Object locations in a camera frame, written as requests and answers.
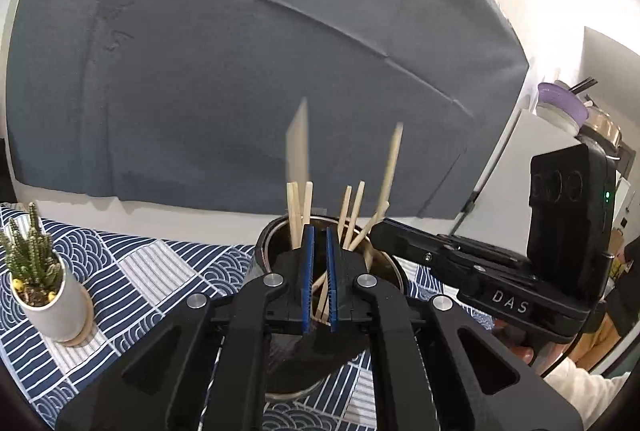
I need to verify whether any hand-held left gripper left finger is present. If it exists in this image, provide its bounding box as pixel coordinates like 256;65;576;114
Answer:
55;225;316;431

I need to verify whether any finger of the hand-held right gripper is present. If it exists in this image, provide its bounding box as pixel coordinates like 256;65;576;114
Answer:
371;218;468;284

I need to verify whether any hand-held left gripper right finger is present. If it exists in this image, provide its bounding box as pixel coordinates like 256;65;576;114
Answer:
326;227;584;431

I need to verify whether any bunch of wooden chopsticks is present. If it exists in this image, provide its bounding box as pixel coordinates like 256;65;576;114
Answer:
285;180;392;328

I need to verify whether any black metal utensil holder cup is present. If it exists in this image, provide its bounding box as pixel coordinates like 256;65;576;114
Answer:
254;212;410;404

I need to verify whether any white sleeved right forearm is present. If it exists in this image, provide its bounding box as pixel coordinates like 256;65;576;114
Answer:
542;353;633;412

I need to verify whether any person's right hand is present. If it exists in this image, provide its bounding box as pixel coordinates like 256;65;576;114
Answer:
492;317;537;365

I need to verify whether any white refrigerator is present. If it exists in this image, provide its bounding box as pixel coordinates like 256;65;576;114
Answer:
457;107;587;234

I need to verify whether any white bowl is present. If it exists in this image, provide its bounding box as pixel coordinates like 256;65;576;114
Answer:
536;103;582;138

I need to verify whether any metal pot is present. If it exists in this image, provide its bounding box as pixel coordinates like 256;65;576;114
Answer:
579;107;624;148

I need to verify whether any purple bowl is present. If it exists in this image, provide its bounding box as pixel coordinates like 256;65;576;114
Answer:
536;82;592;125

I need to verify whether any pair of black chopsticks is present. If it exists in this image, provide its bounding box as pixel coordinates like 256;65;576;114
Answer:
569;77;599;96

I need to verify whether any blue white patterned tablecloth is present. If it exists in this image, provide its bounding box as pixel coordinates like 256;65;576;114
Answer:
0;203;501;431

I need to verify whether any round wooden coaster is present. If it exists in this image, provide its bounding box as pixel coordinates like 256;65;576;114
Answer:
50;295;97;348

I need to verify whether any grey backdrop cloth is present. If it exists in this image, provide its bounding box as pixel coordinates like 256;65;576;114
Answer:
5;0;531;220

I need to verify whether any white ceramic plant pot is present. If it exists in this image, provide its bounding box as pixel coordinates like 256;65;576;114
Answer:
10;263;89;343

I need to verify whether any green cactus plant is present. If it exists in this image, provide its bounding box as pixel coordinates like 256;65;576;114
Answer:
0;202;63;288

